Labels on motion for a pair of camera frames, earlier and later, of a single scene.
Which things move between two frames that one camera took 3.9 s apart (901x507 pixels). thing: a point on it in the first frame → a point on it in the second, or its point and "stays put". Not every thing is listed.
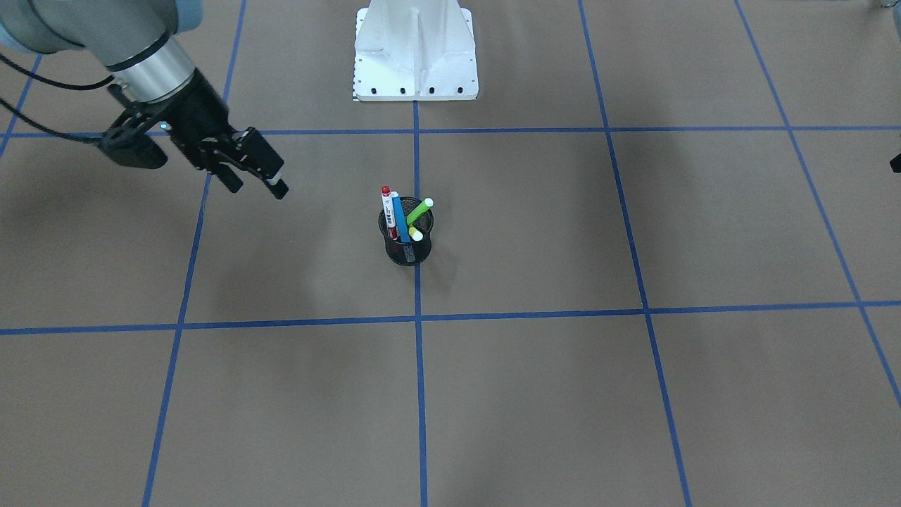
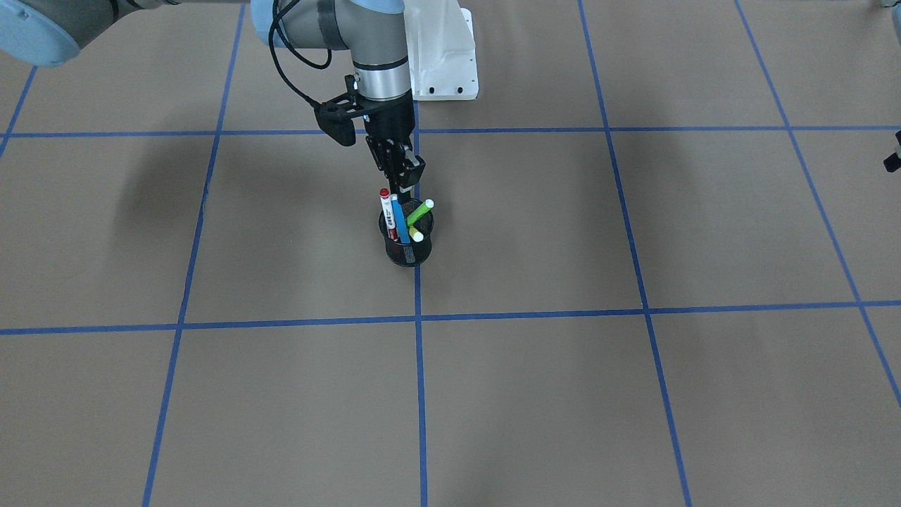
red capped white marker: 388,197 stays put
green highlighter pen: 427,203 stays put
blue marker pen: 401,220 stays put
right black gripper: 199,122 → 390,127
